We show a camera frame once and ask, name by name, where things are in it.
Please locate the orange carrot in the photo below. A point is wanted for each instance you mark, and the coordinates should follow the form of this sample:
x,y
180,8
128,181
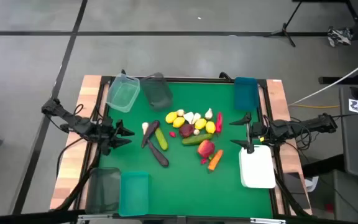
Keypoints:
x,y
215,160

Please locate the dark red beet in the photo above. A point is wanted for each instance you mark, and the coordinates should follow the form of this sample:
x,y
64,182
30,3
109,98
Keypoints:
x,y
186,130

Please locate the black frame clamp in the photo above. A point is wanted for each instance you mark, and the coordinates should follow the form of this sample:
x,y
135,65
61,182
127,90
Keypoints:
x,y
225,75
123,72

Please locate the green cucumber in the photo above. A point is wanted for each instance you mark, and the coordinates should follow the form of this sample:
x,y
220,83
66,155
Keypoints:
x,y
161,140
196,139

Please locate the silver metal bracket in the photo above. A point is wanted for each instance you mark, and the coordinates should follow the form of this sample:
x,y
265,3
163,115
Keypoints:
x,y
267,221
93,218

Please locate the clear plastic bin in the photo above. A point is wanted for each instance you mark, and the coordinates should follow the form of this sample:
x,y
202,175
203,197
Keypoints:
x,y
123,93

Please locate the green table mat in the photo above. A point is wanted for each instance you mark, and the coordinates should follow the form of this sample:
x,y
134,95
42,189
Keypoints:
x,y
182,193

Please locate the grey cabinet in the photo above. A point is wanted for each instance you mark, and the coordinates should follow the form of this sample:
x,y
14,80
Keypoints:
x,y
331,193

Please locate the small green pepper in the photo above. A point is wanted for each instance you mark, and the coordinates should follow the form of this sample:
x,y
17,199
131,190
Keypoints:
x,y
211,157

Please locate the person's shoe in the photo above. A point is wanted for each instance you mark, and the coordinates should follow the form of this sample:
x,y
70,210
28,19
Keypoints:
x,y
339,36

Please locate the red apple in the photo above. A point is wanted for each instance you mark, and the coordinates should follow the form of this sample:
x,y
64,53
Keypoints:
x,y
206,148

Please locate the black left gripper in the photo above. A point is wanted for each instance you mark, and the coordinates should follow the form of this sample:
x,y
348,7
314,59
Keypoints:
x,y
106,133

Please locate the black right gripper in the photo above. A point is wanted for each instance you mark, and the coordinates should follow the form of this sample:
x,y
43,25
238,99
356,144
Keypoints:
x,y
259,133

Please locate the white garlic cluster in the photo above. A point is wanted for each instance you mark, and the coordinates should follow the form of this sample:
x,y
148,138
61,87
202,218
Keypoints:
x,y
196,132

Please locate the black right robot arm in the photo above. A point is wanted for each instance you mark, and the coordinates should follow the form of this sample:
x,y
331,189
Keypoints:
x,y
306,126

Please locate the white plastic bin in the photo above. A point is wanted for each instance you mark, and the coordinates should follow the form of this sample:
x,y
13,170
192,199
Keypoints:
x,y
256,168

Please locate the dark purple eggplant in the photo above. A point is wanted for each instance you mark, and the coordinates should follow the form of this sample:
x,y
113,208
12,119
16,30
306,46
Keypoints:
x,y
158,154
150,132

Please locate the blue plastic bin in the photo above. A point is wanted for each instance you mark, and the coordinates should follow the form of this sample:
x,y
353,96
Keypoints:
x,y
245,93

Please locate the teal plastic bin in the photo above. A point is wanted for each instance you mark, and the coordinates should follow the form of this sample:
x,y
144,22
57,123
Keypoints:
x,y
134,193

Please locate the white plastic piece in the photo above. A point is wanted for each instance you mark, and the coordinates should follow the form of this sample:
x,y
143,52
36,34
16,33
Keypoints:
x,y
311,183

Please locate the black tripod stand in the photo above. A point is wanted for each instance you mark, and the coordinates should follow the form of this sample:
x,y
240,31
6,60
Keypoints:
x,y
284,30

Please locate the long red chili pepper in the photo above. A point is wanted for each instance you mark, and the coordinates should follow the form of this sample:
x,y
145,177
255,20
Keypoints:
x,y
219,122

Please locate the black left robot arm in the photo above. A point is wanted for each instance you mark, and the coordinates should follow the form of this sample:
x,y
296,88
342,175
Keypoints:
x,y
73,121

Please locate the black flat box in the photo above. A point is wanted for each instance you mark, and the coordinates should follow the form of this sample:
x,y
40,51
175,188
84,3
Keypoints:
x,y
294,186

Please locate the black desk frame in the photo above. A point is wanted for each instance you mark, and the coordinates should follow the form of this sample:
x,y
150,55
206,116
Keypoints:
x,y
334,80

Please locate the smoky grey plastic bin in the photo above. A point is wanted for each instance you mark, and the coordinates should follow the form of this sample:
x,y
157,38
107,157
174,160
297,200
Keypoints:
x,y
157,93
102,189

